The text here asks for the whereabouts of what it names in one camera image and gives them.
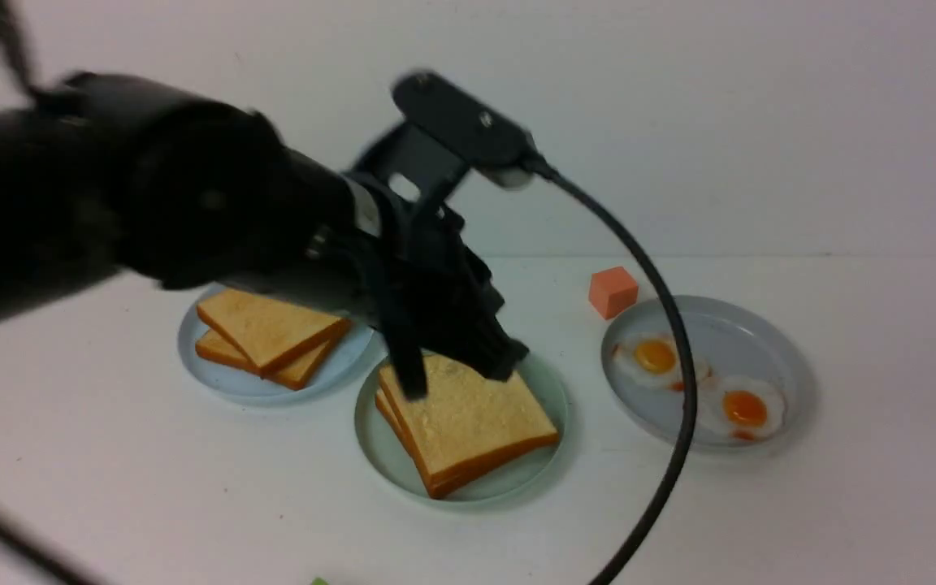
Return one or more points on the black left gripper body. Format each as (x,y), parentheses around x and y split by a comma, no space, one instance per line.
(438,275)

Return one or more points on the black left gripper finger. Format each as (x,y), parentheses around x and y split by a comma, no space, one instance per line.
(394,321)
(480,343)

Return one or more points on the toast slice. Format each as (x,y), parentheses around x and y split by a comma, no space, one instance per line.
(467,424)
(269,334)
(403,439)
(295,375)

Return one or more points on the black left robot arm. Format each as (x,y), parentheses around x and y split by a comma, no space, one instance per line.
(136,175)

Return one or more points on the light blue bread plate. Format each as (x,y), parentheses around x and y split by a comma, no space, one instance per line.
(245,388)

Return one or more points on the orange cube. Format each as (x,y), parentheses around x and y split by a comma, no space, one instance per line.
(612,291)

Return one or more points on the green centre plate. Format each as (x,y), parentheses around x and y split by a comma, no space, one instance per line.
(543,381)

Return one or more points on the back fried egg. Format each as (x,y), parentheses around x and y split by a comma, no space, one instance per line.
(649,360)

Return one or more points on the fried egg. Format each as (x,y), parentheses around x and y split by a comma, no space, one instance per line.
(649,360)
(741,408)

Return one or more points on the grey egg plate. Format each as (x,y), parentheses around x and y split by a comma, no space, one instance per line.
(725,340)

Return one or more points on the right fried egg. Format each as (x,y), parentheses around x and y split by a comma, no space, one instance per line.
(741,408)

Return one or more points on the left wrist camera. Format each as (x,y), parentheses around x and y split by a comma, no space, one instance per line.
(444,134)

